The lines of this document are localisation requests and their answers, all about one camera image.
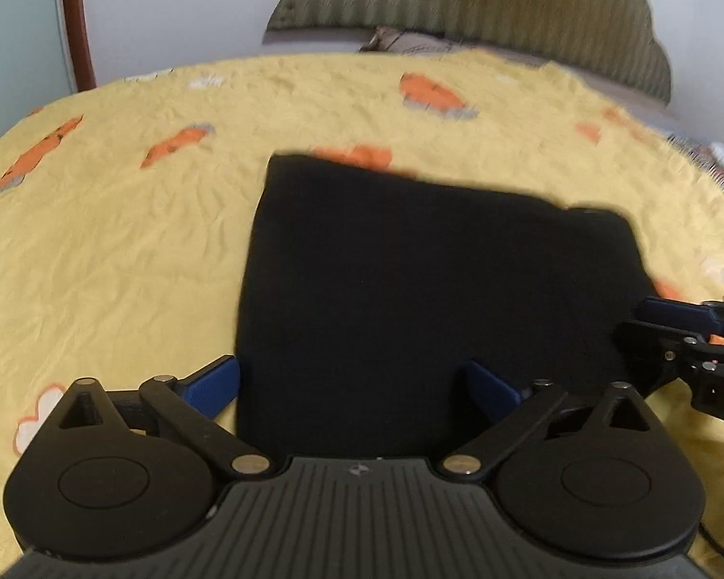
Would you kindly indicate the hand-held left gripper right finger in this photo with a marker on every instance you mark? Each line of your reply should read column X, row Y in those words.
column 488, row 387

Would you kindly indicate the striped woven blanket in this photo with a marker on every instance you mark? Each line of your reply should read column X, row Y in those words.
column 709, row 163

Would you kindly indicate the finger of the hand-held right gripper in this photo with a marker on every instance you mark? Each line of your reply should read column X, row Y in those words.
column 676, row 313
column 651, row 344

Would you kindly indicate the black pants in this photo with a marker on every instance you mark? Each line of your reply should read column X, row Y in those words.
column 434, row 301

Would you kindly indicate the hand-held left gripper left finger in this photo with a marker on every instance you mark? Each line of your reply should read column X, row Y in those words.
column 214, row 381

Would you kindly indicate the brown wooden door frame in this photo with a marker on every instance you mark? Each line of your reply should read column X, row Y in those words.
column 75, row 18

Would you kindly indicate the yellow carrot print bedsheet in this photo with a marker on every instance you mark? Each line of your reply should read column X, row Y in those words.
column 114, row 229

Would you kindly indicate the beige printed pillow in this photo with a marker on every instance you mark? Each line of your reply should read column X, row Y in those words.
column 440, row 45

